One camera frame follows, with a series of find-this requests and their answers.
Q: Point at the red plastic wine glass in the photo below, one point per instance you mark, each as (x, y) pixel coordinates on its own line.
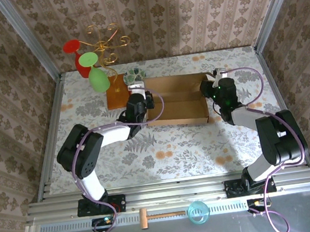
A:
(70, 46)

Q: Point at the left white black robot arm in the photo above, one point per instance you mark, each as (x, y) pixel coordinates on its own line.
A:
(83, 153)

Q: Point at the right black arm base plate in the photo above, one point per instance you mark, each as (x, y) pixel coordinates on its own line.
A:
(232, 190)

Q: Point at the brown cardboard box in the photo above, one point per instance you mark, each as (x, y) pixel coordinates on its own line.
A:
(182, 109)

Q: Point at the aluminium front rail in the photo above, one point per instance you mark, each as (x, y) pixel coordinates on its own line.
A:
(175, 192)

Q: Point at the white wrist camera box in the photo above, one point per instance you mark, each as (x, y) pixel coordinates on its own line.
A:
(220, 74)
(136, 87)

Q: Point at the wooden mallet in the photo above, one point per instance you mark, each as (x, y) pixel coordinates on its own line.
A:
(144, 218)

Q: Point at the aluminium side rail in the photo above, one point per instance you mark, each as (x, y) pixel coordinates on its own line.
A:
(277, 84)
(52, 123)

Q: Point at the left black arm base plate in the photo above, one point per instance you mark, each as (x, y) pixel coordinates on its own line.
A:
(120, 203)

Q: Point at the small black connector box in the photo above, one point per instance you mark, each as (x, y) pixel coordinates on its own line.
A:
(100, 221)
(253, 203)

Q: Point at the green plastic wine glass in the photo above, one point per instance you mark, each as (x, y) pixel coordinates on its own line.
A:
(99, 81)

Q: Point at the blue glass cup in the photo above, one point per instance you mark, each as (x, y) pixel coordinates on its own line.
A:
(198, 213)

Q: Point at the leaf pattern ceramic bowl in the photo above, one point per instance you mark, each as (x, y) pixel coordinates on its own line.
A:
(134, 74)

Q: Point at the floral table cover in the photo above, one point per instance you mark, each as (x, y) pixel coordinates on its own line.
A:
(150, 173)

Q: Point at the brown wooden base board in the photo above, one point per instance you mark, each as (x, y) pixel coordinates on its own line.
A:
(116, 98)

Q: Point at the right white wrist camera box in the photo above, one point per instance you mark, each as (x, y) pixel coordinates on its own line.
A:
(220, 74)

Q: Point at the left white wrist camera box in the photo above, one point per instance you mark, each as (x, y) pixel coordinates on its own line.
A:
(136, 87)

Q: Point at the aluminium frame post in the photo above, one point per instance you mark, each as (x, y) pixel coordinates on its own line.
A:
(274, 8)
(28, 38)

